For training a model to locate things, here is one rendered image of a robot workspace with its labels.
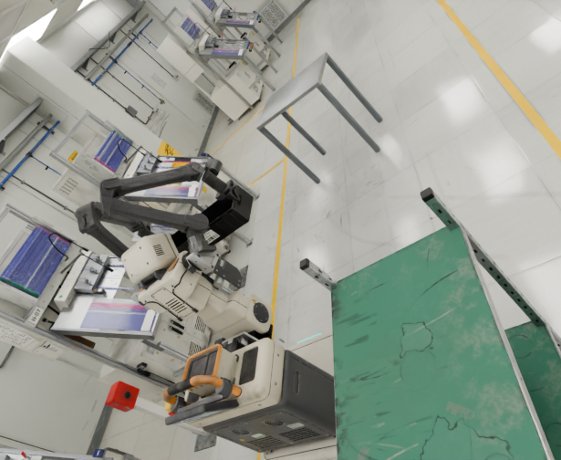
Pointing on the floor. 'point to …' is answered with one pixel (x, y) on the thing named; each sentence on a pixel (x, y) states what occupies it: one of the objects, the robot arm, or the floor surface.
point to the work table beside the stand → (311, 75)
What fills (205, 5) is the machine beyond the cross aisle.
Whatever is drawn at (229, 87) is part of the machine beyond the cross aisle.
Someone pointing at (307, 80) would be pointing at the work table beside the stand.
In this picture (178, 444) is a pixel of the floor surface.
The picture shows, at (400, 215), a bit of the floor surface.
